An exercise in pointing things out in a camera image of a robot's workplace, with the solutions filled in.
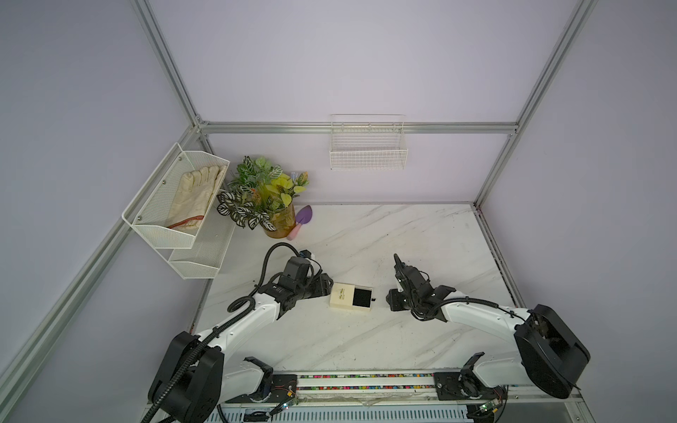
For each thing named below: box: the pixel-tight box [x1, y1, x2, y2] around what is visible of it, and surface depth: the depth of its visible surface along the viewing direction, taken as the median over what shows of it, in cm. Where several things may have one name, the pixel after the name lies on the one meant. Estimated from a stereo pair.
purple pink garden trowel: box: [286, 204, 313, 241], surface depth 117 cm
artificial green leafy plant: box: [216, 155, 310, 231], surface depth 94 cm
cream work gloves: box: [167, 164, 228, 230], surface depth 79 cm
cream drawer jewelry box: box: [329, 282, 376, 312], surface depth 90 cm
